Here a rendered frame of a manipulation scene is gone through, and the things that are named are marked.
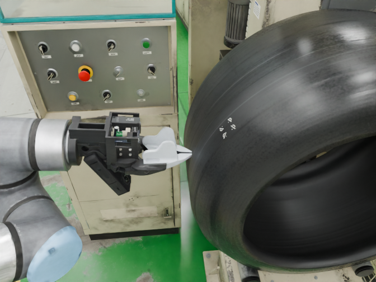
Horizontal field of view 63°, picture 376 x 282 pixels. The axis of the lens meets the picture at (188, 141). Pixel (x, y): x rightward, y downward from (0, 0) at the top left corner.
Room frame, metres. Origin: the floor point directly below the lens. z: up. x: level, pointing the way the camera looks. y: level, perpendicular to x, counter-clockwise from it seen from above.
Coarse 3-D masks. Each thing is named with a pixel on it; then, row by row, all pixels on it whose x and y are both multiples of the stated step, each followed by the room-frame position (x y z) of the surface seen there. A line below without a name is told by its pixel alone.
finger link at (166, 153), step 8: (168, 144) 0.39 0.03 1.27; (144, 152) 0.38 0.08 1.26; (152, 152) 0.38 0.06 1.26; (160, 152) 0.39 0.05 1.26; (168, 152) 0.39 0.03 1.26; (176, 152) 0.39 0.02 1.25; (144, 160) 0.38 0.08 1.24; (152, 160) 0.38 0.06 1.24; (160, 160) 0.38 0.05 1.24; (168, 160) 0.38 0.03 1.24; (176, 160) 0.39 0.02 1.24; (184, 160) 0.39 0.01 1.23
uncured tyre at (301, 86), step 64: (256, 64) 0.45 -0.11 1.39; (320, 64) 0.38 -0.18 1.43; (192, 128) 0.46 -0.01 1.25; (256, 128) 0.34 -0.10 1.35; (320, 128) 0.31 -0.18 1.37; (192, 192) 0.35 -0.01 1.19; (256, 192) 0.30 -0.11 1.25; (320, 192) 0.56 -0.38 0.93; (256, 256) 0.30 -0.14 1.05; (320, 256) 0.34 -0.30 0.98
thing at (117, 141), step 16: (112, 112) 0.43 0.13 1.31; (128, 112) 0.44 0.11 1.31; (80, 128) 0.38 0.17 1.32; (96, 128) 0.40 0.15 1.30; (112, 128) 0.41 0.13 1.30; (128, 128) 0.41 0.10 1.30; (80, 144) 0.38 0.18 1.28; (96, 144) 0.38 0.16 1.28; (112, 144) 0.36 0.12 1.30; (128, 144) 0.38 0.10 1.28; (80, 160) 0.38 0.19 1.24; (112, 160) 0.36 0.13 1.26; (128, 160) 0.37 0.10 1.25
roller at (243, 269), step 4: (240, 264) 0.35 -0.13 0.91; (240, 268) 0.35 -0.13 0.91; (244, 268) 0.34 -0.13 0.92; (248, 268) 0.34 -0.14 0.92; (240, 272) 0.34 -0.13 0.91; (244, 272) 0.33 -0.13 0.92; (248, 272) 0.33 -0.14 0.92; (252, 272) 0.33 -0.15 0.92; (256, 272) 0.33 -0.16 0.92; (240, 276) 0.33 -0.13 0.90; (244, 276) 0.32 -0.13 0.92; (248, 276) 0.32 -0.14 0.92; (252, 276) 0.32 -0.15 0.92; (256, 276) 0.32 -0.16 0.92; (244, 280) 0.32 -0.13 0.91; (248, 280) 0.31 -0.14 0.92; (252, 280) 0.31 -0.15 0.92; (256, 280) 0.31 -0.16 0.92
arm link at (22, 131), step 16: (0, 128) 0.37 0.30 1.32; (16, 128) 0.37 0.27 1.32; (32, 128) 0.38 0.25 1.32; (0, 144) 0.35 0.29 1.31; (16, 144) 0.35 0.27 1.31; (32, 144) 0.36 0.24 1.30; (0, 160) 0.34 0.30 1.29; (16, 160) 0.34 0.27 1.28; (32, 160) 0.34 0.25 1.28; (0, 176) 0.33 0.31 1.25; (16, 176) 0.34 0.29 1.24
